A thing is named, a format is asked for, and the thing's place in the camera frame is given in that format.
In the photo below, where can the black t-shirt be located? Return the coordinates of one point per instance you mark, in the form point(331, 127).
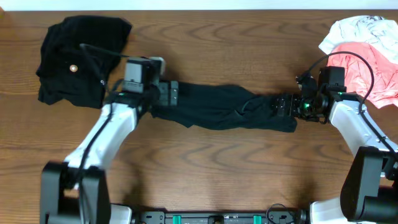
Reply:
point(224, 107)

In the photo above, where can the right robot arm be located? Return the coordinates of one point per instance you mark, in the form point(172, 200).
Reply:
point(369, 193)

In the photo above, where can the folded black pants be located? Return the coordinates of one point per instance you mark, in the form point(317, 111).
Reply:
point(77, 56)

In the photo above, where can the coral pink t-shirt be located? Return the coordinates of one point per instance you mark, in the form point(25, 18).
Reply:
point(364, 65)

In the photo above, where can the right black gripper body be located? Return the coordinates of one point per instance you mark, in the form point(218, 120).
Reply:
point(303, 108)

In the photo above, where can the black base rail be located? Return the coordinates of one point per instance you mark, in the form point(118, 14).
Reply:
point(275, 214)

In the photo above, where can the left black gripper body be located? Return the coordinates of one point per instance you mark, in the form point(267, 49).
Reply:
point(158, 95)

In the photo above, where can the white printed t-shirt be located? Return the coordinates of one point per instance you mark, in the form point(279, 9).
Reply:
point(377, 31)

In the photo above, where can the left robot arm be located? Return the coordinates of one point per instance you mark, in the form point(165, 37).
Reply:
point(76, 190)

